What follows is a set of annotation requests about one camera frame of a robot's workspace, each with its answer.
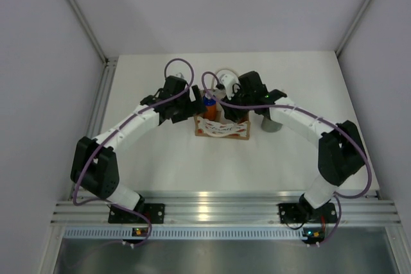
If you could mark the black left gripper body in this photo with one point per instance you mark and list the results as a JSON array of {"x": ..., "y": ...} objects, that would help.
[{"x": 184, "y": 108}]

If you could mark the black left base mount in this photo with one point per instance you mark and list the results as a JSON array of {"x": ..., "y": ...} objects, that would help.
[{"x": 153, "y": 212}]

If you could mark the aluminium mounting rail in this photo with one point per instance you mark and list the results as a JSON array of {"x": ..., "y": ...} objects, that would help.
[{"x": 231, "y": 208}]

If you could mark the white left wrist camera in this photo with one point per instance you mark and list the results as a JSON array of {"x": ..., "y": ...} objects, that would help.
[{"x": 179, "y": 75}]

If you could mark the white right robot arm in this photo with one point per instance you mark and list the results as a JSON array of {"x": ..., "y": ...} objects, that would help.
[{"x": 340, "y": 150}]

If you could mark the orange bottle blue cap left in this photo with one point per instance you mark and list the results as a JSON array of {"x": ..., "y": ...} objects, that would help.
[{"x": 211, "y": 109}]

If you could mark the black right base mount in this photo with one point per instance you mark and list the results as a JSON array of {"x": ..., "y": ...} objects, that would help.
[{"x": 298, "y": 215}]

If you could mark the aluminium frame post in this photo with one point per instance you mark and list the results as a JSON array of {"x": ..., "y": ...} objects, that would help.
[
  {"x": 355, "y": 22},
  {"x": 84, "y": 24}
]

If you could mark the aluminium frame post left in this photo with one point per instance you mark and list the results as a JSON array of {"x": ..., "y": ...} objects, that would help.
[{"x": 84, "y": 24}]

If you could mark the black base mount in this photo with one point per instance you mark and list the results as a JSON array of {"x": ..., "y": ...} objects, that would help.
[
  {"x": 153, "y": 212},
  {"x": 298, "y": 215}
]

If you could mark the grey green squeeze bottle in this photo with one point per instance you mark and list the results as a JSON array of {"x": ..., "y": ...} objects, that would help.
[{"x": 270, "y": 126}]

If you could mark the white slotted cable duct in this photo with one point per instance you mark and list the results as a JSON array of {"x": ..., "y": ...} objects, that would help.
[{"x": 186, "y": 233}]

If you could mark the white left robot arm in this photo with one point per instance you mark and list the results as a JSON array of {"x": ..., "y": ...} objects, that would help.
[{"x": 95, "y": 165}]

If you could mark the watermelon print canvas bag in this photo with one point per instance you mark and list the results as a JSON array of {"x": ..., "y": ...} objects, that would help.
[{"x": 221, "y": 127}]

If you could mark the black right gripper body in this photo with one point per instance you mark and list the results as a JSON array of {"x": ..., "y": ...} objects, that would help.
[{"x": 239, "y": 98}]

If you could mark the aluminium frame post right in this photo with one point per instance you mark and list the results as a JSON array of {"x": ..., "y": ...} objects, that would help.
[{"x": 355, "y": 22}]

